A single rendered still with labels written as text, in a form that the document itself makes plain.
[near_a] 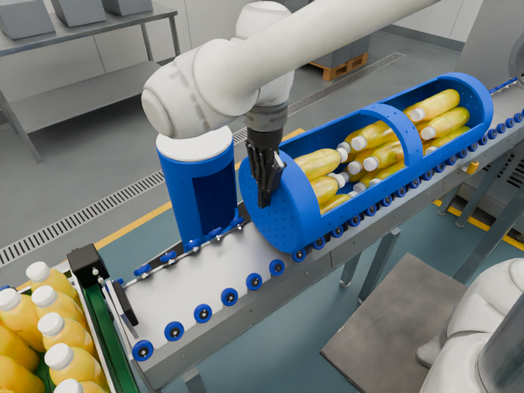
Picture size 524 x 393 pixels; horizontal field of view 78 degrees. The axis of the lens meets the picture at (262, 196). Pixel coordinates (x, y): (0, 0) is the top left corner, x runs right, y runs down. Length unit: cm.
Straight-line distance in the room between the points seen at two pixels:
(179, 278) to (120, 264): 132
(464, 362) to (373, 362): 31
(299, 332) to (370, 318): 109
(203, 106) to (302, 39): 15
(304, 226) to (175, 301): 39
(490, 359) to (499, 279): 21
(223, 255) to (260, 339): 94
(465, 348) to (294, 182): 45
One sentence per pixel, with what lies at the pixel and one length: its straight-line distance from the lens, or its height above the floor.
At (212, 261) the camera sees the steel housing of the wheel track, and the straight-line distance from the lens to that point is 96.
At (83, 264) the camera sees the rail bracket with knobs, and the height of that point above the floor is 100.
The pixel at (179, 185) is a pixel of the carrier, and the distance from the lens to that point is 123.
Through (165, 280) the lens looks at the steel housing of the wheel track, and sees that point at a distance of 96.
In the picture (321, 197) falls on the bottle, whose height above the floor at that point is 113.
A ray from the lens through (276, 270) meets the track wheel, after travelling 89.
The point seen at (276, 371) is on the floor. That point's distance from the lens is 179.
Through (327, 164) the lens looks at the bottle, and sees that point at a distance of 89.
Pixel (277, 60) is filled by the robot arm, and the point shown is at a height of 157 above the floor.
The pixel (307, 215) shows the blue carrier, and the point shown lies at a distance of 76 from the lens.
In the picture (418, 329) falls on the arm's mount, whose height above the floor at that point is 102.
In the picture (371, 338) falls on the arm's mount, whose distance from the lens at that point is 79.
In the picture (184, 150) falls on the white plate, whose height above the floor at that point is 104.
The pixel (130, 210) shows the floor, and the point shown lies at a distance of 255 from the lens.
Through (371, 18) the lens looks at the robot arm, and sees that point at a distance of 39.
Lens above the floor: 171
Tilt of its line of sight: 44 degrees down
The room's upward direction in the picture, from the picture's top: straight up
